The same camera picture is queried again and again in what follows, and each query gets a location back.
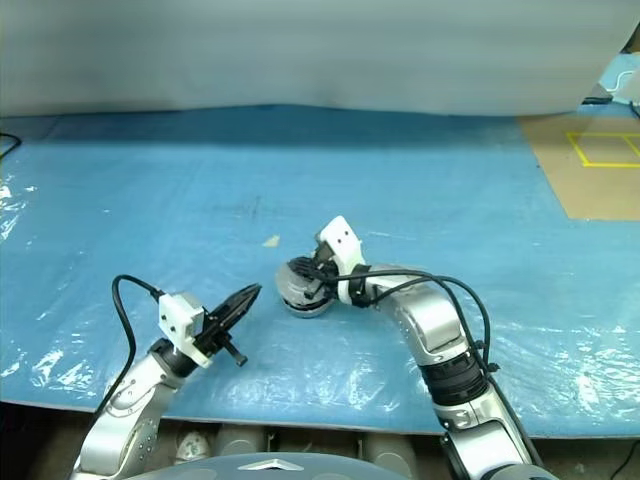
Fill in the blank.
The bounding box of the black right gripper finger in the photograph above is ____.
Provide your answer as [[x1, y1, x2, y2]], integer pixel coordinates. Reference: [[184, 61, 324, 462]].
[[301, 273, 327, 302], [289, 255, 326, 274]]

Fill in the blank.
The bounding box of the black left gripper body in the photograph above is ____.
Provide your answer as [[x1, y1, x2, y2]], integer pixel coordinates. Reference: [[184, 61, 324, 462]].
[[193, 310, 251, 369]]

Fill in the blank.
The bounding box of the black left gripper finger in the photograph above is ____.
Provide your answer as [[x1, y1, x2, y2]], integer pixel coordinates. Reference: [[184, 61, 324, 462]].
[[207, 282, 260, 327], [216, 284, 264, 338]]

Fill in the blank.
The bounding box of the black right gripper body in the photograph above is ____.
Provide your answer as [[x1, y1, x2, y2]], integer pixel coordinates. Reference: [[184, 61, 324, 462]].
[[306, 238, 343, 302]]

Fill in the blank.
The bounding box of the blue plastic table sheet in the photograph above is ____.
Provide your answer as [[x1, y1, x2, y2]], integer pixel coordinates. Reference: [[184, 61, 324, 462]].
[[0, 102, 640, 440]]

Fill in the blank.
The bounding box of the grey rounded cylinder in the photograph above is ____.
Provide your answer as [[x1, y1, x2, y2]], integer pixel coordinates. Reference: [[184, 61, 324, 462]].
[[214, 422, 266, 457], [360, 430, 416, 467]]

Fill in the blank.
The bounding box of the white shoe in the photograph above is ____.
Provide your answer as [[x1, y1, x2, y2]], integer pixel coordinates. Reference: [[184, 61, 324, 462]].
[[174, 429, 212, 465]]

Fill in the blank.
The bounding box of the white backdrop sheet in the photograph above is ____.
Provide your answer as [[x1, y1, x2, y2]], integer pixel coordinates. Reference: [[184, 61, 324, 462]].
[[0, 0, 627, 119]]

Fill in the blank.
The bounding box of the brown cardboard sheet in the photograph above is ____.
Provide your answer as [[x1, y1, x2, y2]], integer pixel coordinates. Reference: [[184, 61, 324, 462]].
[[517, 110, 640, 222]]

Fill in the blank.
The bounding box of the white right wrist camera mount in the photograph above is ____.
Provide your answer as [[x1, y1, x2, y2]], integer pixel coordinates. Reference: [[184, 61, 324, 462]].
[[318, 215, 363, 307]]

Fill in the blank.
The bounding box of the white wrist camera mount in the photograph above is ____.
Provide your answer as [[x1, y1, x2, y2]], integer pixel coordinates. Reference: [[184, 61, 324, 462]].
[[318, 215, 363, 307], [158, 291, 218, 370]]

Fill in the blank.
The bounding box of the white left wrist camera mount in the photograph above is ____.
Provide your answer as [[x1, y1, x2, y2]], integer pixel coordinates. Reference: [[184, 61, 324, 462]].
[[158, 291, 218, 370]]

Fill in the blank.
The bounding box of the thin black background cable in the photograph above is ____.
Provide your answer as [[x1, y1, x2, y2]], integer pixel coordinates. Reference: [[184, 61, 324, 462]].
[[0, 131, 23, 162]]

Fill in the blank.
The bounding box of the light blue board white cord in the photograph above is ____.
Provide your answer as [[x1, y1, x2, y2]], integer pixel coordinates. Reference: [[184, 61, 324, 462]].
[[595, 48, 640, 104]]

